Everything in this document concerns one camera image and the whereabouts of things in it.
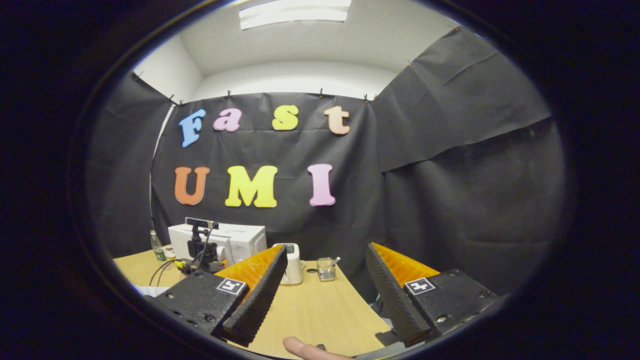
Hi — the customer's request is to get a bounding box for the long ceiling light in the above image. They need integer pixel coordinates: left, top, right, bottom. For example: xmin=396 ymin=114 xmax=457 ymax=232
xmin=239 ymin=0 xmax=352 ymax=31

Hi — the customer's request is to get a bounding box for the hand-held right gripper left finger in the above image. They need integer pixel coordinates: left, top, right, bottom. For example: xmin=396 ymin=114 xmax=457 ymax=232
xmin=149 ymin=244 xmax=289 ymax=348

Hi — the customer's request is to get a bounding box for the black cable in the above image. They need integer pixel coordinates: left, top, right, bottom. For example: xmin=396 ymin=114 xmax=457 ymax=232
xmin=149 ymin=257 xmax=193 ymax=287

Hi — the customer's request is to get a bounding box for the cream toaster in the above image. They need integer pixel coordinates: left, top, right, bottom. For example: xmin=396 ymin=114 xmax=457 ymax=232
xmin=274 ymin=243 xmax=306 ymax=286

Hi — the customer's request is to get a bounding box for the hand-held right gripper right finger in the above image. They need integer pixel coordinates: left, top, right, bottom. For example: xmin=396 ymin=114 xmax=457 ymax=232
xmin=365 ymin=242 xmax=502 ymax=349

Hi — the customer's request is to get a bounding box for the wire mesh basket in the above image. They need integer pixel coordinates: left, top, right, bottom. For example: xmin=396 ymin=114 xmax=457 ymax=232
xmin=317 ymin=257 xmax=337 ymax=282

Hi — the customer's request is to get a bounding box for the white microwave oven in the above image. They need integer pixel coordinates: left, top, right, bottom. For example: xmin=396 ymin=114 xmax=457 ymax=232
xmin=168 ymin=222 xmax=268 ymax=267

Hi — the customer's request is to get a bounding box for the black backdrop cloth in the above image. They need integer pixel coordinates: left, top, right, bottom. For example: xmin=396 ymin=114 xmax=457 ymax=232
xmin=85 ymin=25 xmax=568 ymax=301

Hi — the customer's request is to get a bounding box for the clear bottle with green label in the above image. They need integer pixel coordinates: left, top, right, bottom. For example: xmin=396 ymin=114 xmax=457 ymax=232
xmin=150 ymin=230 xmax=166 ymax=262

